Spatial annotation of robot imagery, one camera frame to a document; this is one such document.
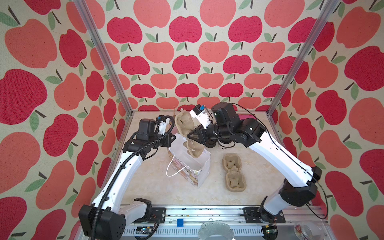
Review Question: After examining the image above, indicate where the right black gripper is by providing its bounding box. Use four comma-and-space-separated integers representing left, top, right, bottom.
184, 119, 232, 145

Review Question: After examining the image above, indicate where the brown cardboard cup carrier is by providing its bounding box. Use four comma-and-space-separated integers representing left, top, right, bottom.
176, 111, 206, 160
222, 154, 247, 192

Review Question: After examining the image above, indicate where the white patterned paper gift bag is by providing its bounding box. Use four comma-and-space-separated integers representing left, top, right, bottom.
166, 134, 211, 188

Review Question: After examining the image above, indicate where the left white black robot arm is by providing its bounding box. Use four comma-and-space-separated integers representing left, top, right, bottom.
79, 115, 176, 240

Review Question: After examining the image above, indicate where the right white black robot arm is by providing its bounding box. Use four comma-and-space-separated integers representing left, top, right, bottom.
187, 102, 322, 223

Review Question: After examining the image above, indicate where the stack of pink napkins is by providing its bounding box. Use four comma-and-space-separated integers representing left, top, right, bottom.
239, 114, 257, 120

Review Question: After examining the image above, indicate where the stack of black cup lids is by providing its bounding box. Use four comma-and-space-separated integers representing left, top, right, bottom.
205, 139, 217, 148

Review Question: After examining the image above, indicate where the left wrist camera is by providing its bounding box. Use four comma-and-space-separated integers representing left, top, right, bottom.
155, 115, 170, 135

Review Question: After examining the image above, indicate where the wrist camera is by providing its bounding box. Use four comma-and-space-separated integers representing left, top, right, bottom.
155, 115, 170, 135
190, 104, 214, 129

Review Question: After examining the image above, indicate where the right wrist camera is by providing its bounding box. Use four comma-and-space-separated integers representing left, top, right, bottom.
190, 104, 214, 129

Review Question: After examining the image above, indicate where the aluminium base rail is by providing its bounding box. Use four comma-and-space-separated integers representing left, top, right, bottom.
118, 205, 336, 240

